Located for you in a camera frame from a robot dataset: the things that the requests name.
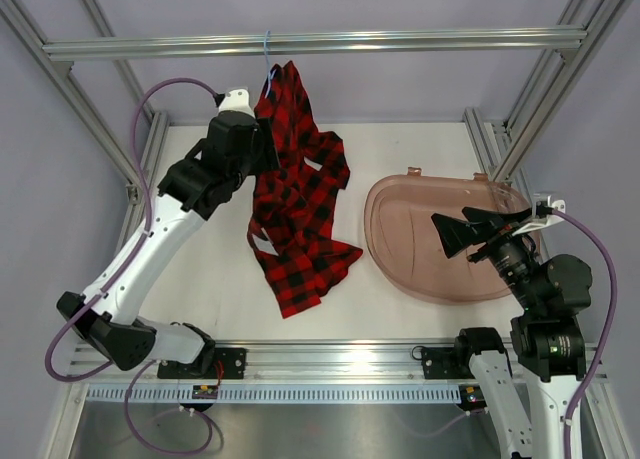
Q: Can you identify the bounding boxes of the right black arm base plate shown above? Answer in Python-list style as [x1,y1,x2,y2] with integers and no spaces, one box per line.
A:
[410,345,472,380]

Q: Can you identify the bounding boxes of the pink translucent plastic basin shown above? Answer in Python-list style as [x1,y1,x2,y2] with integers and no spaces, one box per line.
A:
[364,168,529,305]

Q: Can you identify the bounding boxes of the white slotted cable duct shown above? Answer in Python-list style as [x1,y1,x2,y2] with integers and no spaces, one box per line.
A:
[87,383,461,404]

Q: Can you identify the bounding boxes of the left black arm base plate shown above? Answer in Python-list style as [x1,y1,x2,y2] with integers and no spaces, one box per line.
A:
[157,347,247,380]

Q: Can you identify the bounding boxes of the aluminium frame posts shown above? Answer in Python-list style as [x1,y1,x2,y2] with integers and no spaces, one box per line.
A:
[462,0,633,195]
[0,0,171,205]

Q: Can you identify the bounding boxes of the right aluminium frame posts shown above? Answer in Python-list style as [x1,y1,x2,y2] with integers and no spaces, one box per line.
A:
[462,0,633,195]

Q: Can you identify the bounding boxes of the front aluminium rail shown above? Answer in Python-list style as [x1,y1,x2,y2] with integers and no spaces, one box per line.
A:
[69,342,609,384]

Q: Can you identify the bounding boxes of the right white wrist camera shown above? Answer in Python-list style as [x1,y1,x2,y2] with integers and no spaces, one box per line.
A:
[513,192,566,236]

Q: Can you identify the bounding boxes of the light blue wire hanger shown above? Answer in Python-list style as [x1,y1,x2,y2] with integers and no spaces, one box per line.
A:
[263,30,275,98]

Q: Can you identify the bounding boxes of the aluminium frame top crossbar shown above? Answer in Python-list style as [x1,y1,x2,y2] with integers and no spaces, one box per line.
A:
[42,25,587,62]

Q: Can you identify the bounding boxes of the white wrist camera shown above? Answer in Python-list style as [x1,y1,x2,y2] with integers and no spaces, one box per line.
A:
[513,192,566,236]
[214,88,255,117]

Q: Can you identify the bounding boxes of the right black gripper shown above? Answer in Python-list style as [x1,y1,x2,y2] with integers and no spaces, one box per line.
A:
[432,205,543,313]

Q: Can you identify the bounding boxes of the red black plaid shirt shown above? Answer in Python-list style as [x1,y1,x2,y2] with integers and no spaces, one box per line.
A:
[247,62,363,318]

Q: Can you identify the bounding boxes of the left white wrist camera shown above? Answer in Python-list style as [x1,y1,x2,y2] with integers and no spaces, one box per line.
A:
[214,88,255,117]

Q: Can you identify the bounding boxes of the left aluminium frame posts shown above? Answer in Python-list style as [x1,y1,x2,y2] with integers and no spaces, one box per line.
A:
[0,0,171,205]

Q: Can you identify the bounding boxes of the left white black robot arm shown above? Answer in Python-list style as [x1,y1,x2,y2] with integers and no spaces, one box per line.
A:
[57,110,279,378]

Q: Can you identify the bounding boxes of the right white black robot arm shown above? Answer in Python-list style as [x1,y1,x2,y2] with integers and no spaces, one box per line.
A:
[431,201,598,458]

